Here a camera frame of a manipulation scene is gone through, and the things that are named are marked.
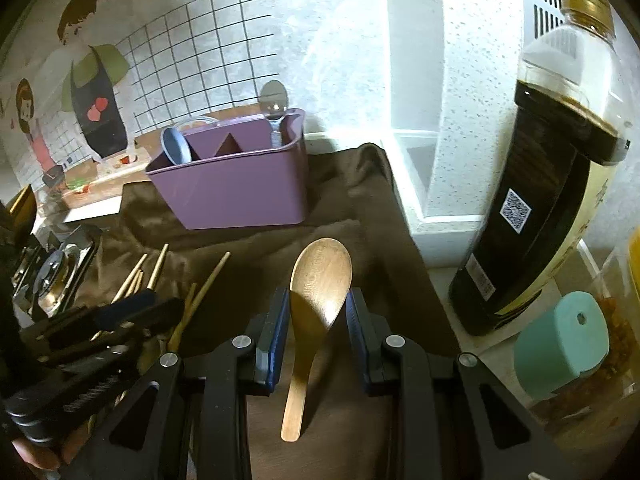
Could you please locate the wooden chopstick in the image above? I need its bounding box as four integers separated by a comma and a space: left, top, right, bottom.
172, 283, 198, 343
167, 252, 232, 353
146, 243, 170, 291
111, 254, 149, 305
122, 270, 145, 297

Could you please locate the dark sauce bottle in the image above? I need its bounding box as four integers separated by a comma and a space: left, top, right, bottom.
447, 0, 633, 337

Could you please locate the purple utensil holder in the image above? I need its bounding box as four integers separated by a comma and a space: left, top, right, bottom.
145, 108, 309, 231

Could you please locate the gas stove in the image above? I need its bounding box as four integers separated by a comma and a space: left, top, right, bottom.
12, 225, 103, 318

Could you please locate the glass jar with teal lid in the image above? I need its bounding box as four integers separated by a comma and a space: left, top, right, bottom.
514, 255, 640, 436

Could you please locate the metal spoon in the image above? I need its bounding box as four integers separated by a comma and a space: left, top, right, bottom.
259, 80, 290, 150

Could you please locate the blue plastic scoop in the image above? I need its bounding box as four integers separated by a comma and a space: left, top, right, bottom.
160, 126, 193, 166

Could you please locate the person's left hand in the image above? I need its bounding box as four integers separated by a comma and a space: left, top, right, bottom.
10, 427, 81, 473

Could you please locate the brown cloth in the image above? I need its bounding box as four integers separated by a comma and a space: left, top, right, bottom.
75, 142, 461, 480

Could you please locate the cartoon wall poster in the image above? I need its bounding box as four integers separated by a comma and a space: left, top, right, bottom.
0, 0, 381, 211

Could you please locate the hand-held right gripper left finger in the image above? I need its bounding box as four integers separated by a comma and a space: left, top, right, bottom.
60, 287, 291, 480

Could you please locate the wooden spoon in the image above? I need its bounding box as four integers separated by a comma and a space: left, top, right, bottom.
280, 237, 353, 443

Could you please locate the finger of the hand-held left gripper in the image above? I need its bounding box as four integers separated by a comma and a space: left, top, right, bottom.
39, 298, 185, 370
21, 288, 160, 350

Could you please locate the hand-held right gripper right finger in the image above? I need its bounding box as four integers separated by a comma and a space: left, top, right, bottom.
345, 287, 581, 480

